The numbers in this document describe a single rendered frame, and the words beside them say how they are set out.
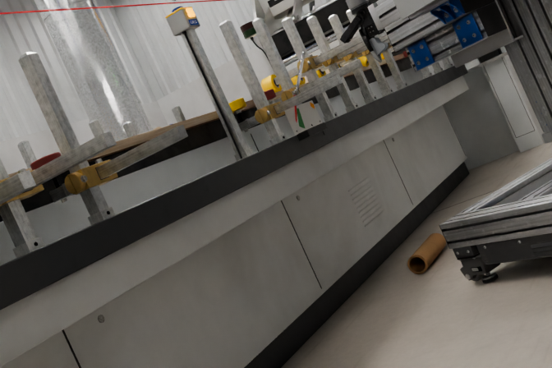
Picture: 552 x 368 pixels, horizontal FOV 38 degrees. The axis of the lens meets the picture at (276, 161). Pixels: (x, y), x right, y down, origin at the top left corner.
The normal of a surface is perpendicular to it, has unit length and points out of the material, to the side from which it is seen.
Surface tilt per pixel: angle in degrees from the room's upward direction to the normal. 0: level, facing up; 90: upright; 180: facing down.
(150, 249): 90
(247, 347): 90
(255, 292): 90
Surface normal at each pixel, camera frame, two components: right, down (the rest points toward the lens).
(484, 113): -0.43, 0.21
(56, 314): 0.80, -0.36
